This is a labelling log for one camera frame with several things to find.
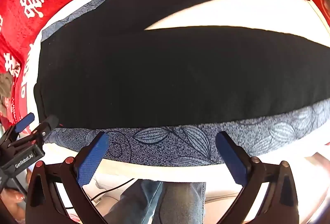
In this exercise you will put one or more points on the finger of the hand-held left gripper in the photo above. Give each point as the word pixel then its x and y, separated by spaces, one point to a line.
pixel 24 122
pixel 47 123

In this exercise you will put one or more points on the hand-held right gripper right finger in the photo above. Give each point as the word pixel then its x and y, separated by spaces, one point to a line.
pixel 232 159

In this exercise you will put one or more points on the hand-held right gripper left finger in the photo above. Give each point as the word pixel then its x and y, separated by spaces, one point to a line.
pixel 92 159

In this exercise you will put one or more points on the black pants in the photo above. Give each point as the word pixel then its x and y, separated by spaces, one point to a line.
pixel 129 72

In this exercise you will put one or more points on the person's left hand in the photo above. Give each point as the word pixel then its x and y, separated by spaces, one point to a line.
pixel 14 199

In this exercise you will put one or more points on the beige fuzzy object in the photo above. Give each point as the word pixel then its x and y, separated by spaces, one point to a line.
pixel 5 86

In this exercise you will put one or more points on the person's blue jeans legs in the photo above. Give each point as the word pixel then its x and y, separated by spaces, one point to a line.
pixel 180 200

